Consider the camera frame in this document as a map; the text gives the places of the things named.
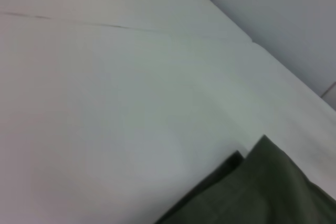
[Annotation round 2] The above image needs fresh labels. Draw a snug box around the dark green FREE! t-shirt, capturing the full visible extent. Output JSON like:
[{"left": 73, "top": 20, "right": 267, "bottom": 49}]
[{"left": 153, "top": 134, "right": 336, "bottom": 224}]

